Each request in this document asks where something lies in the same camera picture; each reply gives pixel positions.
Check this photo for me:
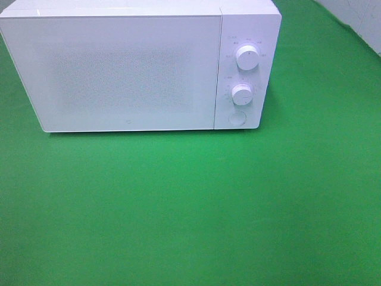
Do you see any green table cloth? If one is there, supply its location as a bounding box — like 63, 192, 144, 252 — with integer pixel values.
1, 1, 380, 285

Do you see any round white door button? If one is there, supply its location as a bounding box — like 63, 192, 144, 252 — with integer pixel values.
229, 111, 246, 126

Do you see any white microwave oven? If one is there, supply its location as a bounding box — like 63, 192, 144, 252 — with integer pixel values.
1, 1, 282, 130

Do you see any white microwave door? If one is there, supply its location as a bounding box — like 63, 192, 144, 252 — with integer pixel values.
1, 16, 220, 132

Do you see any white microwave knob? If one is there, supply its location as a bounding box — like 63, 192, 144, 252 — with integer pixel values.
232, 83, 254, 106
235, 43, 260, 71

